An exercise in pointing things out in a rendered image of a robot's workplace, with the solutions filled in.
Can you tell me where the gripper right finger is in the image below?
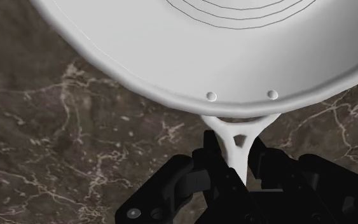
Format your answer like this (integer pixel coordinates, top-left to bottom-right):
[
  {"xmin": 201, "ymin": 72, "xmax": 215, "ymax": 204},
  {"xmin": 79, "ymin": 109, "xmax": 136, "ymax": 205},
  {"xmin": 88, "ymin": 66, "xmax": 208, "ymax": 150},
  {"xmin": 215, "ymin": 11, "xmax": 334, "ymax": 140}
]
[{"xmin": 247, "ymin": 136, "xmax": 358, "ymax": 224}]

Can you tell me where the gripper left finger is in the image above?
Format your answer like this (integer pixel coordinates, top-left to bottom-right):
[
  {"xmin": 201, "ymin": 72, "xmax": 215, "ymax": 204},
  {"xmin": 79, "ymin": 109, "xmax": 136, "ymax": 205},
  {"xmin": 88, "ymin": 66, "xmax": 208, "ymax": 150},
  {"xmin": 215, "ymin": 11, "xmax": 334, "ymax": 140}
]
[{"xmin": 114, "ymin": 129, "xmax": 250, "ymax": 224}]

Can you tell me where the white frying pan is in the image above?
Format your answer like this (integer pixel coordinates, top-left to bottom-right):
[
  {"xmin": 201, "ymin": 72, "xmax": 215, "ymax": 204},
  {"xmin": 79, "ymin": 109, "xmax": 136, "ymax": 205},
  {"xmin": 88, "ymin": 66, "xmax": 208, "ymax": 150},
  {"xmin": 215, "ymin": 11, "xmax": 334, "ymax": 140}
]
[{"xmin": 29, "ymin": 0, "xmax": 358, "ymax": 187}]

